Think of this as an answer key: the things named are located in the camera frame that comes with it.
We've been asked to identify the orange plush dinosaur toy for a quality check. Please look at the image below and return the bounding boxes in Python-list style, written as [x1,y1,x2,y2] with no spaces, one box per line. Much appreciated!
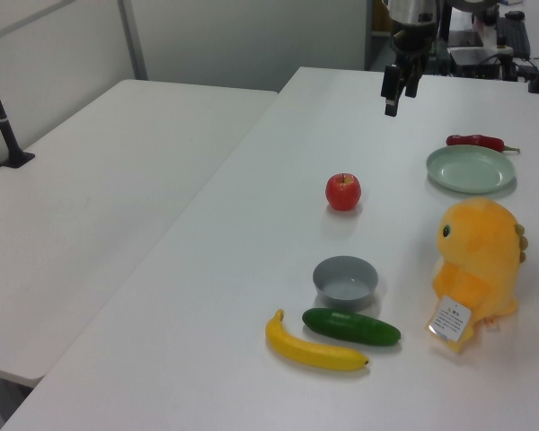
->
[424,197,529,356]

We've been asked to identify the black keyboard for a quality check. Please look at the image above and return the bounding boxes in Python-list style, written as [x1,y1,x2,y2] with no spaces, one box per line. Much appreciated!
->
[496,16,532,58]

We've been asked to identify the pale green plate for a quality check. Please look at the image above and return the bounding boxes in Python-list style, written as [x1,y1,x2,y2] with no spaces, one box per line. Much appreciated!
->
[425,144,517,195]

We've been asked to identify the red chili pepper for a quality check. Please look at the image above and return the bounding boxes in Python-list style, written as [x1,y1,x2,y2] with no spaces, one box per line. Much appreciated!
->
[445,133,521,155]

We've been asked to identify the black camera stand pole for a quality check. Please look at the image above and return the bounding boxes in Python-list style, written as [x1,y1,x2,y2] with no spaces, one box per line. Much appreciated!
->
[0,47,36,170]

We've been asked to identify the grey partition post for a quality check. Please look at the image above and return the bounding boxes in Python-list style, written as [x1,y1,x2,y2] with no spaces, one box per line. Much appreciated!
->
[116,0,148,82]

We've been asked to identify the red apple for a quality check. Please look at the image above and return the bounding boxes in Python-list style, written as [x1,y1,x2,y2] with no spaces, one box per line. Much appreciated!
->
[325,172,362,212]

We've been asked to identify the yellow banana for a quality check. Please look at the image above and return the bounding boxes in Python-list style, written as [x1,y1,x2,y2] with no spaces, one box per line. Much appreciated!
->
[264,308,371,373]

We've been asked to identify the white flat device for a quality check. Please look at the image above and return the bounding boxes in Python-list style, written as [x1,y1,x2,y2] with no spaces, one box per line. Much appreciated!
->
[448,46,508,68]

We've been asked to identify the green cucumber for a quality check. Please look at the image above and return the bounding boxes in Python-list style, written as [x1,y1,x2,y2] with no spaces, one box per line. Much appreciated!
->
[301,307,402,347]

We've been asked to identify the grey round bowl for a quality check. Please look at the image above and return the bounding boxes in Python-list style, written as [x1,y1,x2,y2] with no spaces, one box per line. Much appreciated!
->
[313,255,380,312]

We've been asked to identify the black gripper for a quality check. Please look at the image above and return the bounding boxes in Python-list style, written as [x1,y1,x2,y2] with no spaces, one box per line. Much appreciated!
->
[381,20,438,118]

